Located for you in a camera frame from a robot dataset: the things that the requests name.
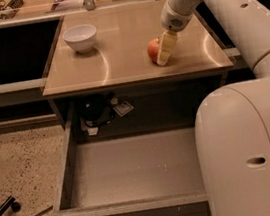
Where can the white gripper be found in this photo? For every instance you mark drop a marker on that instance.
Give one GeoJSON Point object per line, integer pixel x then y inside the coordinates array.
{"type": "Point", "coordinates": [175, 18]}

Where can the red apple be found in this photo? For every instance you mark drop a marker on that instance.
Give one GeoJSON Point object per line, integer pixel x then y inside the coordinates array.
{"type": "Point", "coordinates": [152, 49]}

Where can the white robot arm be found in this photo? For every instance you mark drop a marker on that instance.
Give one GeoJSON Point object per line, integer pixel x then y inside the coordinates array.
{"type": "Point", "coordinates": [233, 123]}

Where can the grey drawer cabinet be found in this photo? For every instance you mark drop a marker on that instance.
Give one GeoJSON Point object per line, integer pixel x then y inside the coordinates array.
{"type": "Point", "coordinates": [118, 62]}

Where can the open grey top drawer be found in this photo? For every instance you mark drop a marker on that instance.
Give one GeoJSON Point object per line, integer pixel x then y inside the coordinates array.
{"type": "Point", "coordinates": [143, 164]}

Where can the white paper tag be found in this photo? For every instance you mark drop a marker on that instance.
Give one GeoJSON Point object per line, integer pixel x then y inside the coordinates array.
{"type": "Point", "coordinates": [123, 108]}

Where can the white ceramic bowl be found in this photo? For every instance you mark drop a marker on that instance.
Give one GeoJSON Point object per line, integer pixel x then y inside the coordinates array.
{"type": "Point", "coordinates": [80, 38]}

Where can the black device under cabinet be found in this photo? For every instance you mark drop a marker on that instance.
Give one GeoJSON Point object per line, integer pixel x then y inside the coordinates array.
{"type": "Point", "coordinates": [96, 110]}

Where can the black office chair leg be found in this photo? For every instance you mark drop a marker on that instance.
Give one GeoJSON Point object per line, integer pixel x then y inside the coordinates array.
{"type": "Point", "coordinates": [9, 203]}

